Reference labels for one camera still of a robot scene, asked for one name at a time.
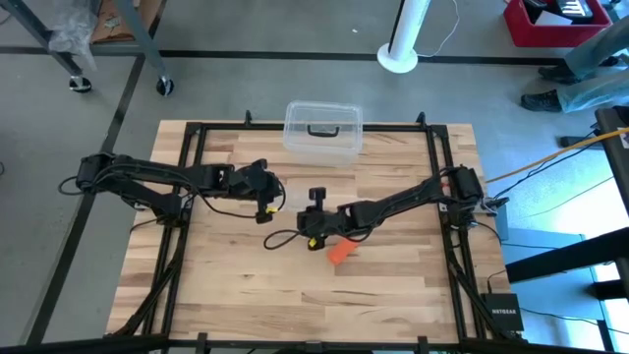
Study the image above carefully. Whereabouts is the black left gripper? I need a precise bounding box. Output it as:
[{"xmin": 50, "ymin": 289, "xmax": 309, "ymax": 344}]
[{"xmin": 230, "ymin": 157, "xmax": 286, "ymax": 225}]

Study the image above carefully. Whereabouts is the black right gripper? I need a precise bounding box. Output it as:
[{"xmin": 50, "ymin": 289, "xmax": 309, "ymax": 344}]
[{"xmin": 296, "ymin": 186, "xmax": 345, "ymax": 252}]

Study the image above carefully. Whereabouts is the orange bandage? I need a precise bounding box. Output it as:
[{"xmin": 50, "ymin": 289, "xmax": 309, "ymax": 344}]
[{"xmin": 325, "ymin": 238, "xmax": 362, "ymax": 267}]

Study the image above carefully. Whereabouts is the white tower fan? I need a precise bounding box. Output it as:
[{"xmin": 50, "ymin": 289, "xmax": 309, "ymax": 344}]
[{"xmin": 376, "ymin": 0, "xmax": 432, "ymax": 75}]

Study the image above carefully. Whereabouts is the grey metal wheeled cart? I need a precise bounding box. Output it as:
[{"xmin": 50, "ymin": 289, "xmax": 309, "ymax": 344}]
[{"xmin": 0, "ymin": 0, "xmax": 174, "ymax": 97}]

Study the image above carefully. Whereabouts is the black Netgear router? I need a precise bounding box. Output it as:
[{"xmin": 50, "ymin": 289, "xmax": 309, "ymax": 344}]
[{"xmin": 480, "ymin": 292, "xmax": 526, "ymax": 333}]

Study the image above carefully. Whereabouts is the brown cardboard piece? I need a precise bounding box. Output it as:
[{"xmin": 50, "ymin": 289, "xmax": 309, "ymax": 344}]
[{"xmin": 90, "ymin": 0, "xmax": 164, "ymax": 45}]

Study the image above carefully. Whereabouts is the crumpled clear plastic sheet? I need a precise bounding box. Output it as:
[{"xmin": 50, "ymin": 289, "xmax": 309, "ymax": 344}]
[{"xmin": 47, "ymin": 0, "xmax": 98, "ymax": 72}]

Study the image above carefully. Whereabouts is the red plastic crate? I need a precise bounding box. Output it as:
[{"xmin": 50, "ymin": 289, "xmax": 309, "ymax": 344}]
[{"xmin": 502, "ymin": 0, "xmax": 613, "ymax": 49}]

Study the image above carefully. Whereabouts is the person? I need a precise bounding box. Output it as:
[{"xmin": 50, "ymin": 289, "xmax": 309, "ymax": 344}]
[{"xmin": 519, "ymin": 17, "xmax": 629, "ymax": 114}]

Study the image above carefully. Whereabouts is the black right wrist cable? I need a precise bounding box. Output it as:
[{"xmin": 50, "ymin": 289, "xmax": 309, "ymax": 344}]
[{"xmin": 263, "ymin": 228, "xmax": 315, "ymax": 252}]

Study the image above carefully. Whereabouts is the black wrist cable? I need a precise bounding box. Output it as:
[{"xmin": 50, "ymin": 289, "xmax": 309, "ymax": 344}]
[
  {"xmin": 263, "ymin": 228, "xmax": 315, "ymax": 252},
  {"xmin": 196, "ymin": 194, "xmax": 287, "ymax": 221}
]

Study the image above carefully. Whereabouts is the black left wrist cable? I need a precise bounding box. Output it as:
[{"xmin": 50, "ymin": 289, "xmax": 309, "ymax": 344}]
[{"xmin": 196, "ymin": 194, "xmax": 287, "ymax": 221}]

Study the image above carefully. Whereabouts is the black left base cable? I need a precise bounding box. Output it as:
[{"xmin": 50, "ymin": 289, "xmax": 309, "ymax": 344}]
[{"xmin": 57, "ymin": 175, "xmax": 84, "ymax": 197}]

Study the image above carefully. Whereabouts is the white fan cable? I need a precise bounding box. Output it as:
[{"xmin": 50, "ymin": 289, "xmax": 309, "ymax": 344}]
[{"xmin": 417, "ymin": 0, "xmax": 461, "ymax": 59}]

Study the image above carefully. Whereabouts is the black desk frame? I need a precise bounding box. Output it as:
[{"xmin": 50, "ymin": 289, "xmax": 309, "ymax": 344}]
[{"xmin": 504, "ymin": 105, "xmax": 629, "ymax": 354}]

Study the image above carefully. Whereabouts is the yellow hanging cable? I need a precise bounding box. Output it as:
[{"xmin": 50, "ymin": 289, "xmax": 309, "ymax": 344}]
[{"xmin": 485, "ymin": 126, "xmax": 629, "ymax": 184}]

